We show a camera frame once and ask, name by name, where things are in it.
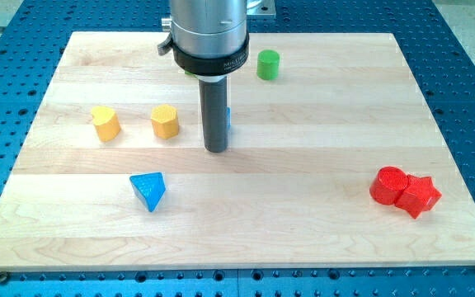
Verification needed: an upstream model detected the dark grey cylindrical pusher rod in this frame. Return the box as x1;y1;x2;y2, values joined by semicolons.
198;76;228;153

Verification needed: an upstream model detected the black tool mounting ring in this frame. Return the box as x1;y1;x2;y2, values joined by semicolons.
157;32;250;77

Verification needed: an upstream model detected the blue triangle block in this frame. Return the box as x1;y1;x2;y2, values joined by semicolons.
129;172;166;212

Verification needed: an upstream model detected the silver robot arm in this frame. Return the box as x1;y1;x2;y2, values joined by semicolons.
158;0;276;153

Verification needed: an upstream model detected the green block behind arm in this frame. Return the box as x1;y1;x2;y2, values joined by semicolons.
184;70;196;78

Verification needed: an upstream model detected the blue cube block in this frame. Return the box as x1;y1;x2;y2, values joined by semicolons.
226;106;232;131

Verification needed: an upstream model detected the green cylinder block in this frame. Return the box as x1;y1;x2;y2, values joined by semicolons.
256;49;280;81

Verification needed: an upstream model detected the yellow hexagon block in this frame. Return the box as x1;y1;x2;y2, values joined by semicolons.
150;104;179;139

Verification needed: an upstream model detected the yellow heart block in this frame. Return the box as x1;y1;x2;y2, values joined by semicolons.
91;106;121;142

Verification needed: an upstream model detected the light wooden board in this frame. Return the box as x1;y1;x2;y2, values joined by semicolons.
0;31;475;271

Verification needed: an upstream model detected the red cylinder block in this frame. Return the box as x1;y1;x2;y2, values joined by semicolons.
369;166;408;205

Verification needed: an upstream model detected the red star block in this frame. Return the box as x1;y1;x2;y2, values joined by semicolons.
394;175;442;219

